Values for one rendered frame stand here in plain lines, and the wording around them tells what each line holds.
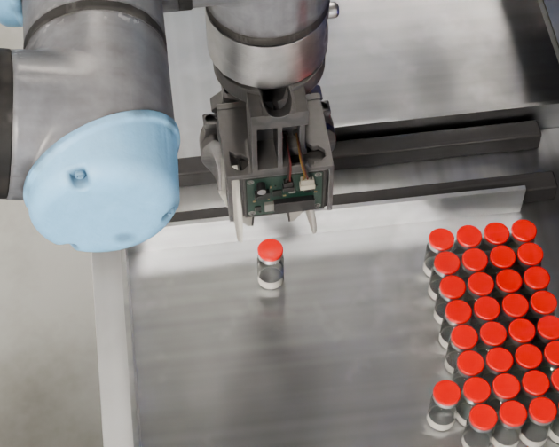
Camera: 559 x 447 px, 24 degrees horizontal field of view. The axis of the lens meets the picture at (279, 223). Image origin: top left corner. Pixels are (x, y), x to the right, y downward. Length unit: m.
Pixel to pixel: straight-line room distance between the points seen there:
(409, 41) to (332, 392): 0.37
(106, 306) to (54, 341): 1.01
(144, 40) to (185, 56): 0.56
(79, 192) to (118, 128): 0.04
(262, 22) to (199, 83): 0.46
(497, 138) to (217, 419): 0.35
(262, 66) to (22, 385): 1.33
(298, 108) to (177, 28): 0.47
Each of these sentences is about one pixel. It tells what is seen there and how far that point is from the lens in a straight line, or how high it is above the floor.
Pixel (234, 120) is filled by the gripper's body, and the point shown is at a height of 1.12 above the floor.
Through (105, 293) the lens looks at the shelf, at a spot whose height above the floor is 0.88.
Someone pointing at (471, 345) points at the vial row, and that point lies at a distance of 1.00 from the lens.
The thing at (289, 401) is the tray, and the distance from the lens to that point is 1.02.
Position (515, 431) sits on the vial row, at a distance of 0.98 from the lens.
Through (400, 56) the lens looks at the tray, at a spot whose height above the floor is 0.88.
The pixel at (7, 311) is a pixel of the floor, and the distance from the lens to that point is 2.12.
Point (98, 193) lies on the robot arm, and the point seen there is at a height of 1.30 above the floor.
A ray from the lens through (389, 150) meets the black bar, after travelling 1.13.
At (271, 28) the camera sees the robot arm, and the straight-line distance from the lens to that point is 0.75.
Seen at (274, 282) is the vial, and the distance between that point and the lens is 1.05.
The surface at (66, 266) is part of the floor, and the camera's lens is 2.14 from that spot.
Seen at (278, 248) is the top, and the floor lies 0.93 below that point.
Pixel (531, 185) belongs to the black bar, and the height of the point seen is 0.90.
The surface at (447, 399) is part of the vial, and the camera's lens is 0.97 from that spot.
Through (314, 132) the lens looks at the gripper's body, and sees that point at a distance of 0.85.
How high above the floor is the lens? 1.80
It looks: 56 degrees down
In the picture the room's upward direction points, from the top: straight up
